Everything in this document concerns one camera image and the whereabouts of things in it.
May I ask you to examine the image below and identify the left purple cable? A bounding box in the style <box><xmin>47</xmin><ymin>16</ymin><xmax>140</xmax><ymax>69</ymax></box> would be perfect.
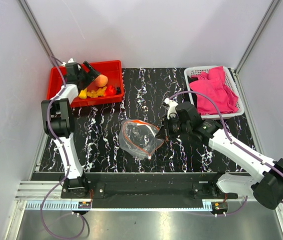
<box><xmin>39</xmin><ymin>56</ymin><xmax>90</xmax><ymax>240</ymax></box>

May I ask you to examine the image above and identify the yellow fake lemon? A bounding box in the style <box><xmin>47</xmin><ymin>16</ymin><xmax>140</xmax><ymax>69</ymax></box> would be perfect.
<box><xmin>78</xmin><ymin>88</ymin><xmax>88</xmax><ymax>100</ymax></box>

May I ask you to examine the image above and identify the clear zip top bag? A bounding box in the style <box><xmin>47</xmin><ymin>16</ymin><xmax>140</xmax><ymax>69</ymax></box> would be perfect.
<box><xmin>118</xmin><ymin>119</ymin><xmax>164</xmax><ymax>160</ymax></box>

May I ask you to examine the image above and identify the red plastic bin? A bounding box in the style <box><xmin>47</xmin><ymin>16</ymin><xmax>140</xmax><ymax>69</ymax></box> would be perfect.
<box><xmin>46</xmin><ymin>60</ymin><xmax>125</xmax><ymax>108</ymax></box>

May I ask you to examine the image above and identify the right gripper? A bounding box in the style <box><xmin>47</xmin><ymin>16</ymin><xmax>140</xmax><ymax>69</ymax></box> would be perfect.
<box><xmin>155</xmin><ymin>114</ymin><xmax>191</xmax><ymax>141</ymax></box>

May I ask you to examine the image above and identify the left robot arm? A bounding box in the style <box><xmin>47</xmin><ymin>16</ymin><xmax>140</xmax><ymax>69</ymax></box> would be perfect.
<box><xmin>41</xmin><ymin>58</ymin><xmax>100</xmax><ymax>199</ymax></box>

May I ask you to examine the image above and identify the orange fake fruit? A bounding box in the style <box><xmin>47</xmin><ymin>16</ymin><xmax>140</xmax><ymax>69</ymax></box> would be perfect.
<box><xmin>86</xmin><ymin>86</ymin><xmax>107</xmax><ymax>98</ymax></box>

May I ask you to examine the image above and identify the pink cloth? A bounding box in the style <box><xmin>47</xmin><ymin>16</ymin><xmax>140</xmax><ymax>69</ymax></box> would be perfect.
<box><xmin>189</xmin><ymin>66</ymin><xmax>239</xmax><ymax>114</ymax></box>

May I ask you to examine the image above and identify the peach fake fruit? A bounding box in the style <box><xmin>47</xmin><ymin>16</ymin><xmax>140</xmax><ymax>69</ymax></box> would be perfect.
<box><xmin>94</xmin><ymin>74</ymin><xmax>108</xmax><ymax>88</ymax></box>

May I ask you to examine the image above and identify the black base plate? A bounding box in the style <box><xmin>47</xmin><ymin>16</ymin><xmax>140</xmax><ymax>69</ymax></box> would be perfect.
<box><xmin>61</xmin><ymin>173</ymin><xmax>225</xmax><ymax>211</ymax></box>

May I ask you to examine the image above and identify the black marble mat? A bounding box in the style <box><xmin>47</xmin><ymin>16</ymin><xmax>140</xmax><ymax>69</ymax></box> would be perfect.
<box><xmin>30</xmin><ymin>66</ymin><xmax>272</xmax><ymax>181</ymax></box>

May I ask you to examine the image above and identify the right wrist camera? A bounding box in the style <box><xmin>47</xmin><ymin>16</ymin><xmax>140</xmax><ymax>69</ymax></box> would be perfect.
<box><xmin>163</xmin><ymin>97</ymin><xmax>178</xmax><ymax>120</ymax></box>

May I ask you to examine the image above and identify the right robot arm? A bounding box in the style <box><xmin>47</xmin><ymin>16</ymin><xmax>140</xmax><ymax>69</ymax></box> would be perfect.
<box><xmin>156</xmin><ymin>98</ymin><xmax>283</xmax><ymax>210</ymax></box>

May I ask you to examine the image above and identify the red fake fruit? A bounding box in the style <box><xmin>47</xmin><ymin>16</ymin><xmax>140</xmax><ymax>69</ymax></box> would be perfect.
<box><xmin>104</xmin><ymin>85</ymin><xmax>117</xmax><ymax>97</ymax></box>

